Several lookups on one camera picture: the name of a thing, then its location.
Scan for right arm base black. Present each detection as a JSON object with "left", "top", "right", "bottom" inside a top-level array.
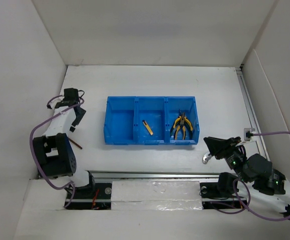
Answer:
[{"left": 199, "top": 182, "right": 243, "bottom": 210}]

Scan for small yellow needle-nose pliers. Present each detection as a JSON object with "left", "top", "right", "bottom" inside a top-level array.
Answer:
[{"left": 170, "top": 112, "right": 193, "bottom": 140}]

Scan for blue bin left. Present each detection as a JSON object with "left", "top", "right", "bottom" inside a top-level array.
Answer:
[{"left": 103, "top": 96, "right": 135, "bottom": 145}]

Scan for large yellow needle-nose pliers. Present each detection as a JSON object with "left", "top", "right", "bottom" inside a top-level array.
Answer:
[{"left": 170, "top": 112, "right": 186, "bottom": 140}]

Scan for blue bin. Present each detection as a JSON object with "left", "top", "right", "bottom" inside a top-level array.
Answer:
[
  {"left": 165, "top": 96, "right": 200, "bottom": 145},
  {"left": 103, "top": 96, "right": 135, "bottom": 145},
  {"left": 134, "top": 97, "right": 165, "bottom": 145}
]

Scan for brown hex key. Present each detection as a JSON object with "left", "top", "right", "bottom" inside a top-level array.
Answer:
[{"left": 68, "top": 138, "right": 83, "bottom": 150}]

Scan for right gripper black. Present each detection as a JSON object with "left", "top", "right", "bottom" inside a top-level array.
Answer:
[{"left": 203, "top": 135, "right": 248, "bottom": 182}]

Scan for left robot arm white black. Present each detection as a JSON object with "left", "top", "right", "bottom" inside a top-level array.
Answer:
[{"left": 30, "top": 88, "right": 96, "bottom": 198}]

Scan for silver metal tool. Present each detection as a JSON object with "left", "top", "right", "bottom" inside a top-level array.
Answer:
[{"left": 202, "top": 153, "right": 213, "bottom": 165}]

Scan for yellow utility knife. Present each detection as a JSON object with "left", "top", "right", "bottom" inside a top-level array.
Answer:
[{"left": 142, "top": 120, "right": 153, "bottom": 136}]

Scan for blue bin right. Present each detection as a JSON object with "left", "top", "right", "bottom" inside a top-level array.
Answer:
[{"left": 165, "top": 96, "right": 200, "bottom": 145}]

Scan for blue bin middle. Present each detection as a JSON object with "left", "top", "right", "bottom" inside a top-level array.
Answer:
[{"left": 134, "top": 97, "right": 165, "bottom": 145}]

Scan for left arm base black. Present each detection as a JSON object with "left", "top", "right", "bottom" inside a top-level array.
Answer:
[{"left": 64, "top": 182, "right": 112, "bottom": 211}]

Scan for aluminium rail front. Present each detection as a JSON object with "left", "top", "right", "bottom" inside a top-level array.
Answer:
[{"left": 89, "top": 170, "right": 219, "bottom": 180}]

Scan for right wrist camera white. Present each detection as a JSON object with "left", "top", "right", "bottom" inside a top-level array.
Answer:
[{"left": 243, "top": 128, "right": 255, "bottom": 142}]

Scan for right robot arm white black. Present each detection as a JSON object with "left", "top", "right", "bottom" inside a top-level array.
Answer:
[{"left": 203, "top": 136, "right": 290, "bottom": 221}]

